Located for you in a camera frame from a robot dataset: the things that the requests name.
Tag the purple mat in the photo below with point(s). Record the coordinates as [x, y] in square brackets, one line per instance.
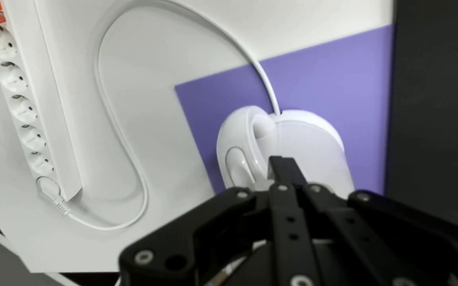
[334, 79]

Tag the white computer mouse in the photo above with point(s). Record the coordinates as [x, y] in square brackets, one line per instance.
[313, 148]

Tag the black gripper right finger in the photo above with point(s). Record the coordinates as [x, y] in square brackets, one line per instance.
[388, 238]

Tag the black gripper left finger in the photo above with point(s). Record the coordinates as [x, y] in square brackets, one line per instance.
[213, 238]

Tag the white power strip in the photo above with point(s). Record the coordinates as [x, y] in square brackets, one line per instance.
[32, 105]

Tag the black board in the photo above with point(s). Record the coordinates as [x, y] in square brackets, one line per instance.
[440, 105]

